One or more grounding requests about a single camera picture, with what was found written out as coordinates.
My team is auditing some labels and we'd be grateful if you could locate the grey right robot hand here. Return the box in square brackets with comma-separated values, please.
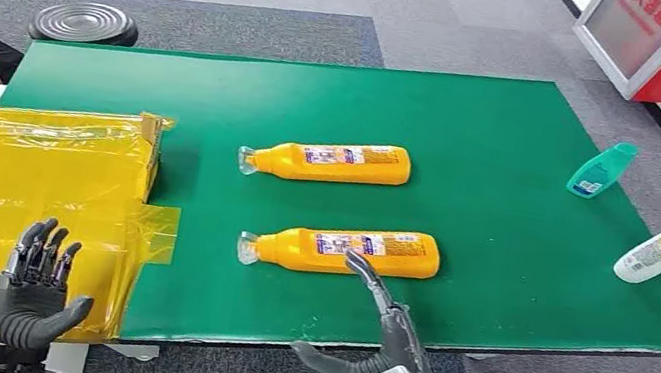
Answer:
[285, 242, 457, 373]

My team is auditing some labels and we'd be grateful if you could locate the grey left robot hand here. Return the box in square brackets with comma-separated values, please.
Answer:
[0, 209, 108, 362]

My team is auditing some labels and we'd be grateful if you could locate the orange bottle with clear cap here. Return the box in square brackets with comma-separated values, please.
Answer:
[233, 120, 416, 203]
[233, 203, 446, 298]

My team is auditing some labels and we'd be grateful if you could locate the teal translucent bottle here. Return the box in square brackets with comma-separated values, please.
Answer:
[564, 132, 640, 207]

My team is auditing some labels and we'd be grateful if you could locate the yellow plastic wrapped box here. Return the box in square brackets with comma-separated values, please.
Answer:
[0, 87, 198, 373]

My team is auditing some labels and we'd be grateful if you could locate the green table mat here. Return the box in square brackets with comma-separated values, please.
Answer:
[0, 0, 661, 373]

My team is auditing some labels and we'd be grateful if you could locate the round black ribbed stool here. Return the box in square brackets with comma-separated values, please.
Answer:
[26, 0, 144, 58]

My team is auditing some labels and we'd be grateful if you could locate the dark grey floor carpet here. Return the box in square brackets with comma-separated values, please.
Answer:
[0, 0, 393, 113]

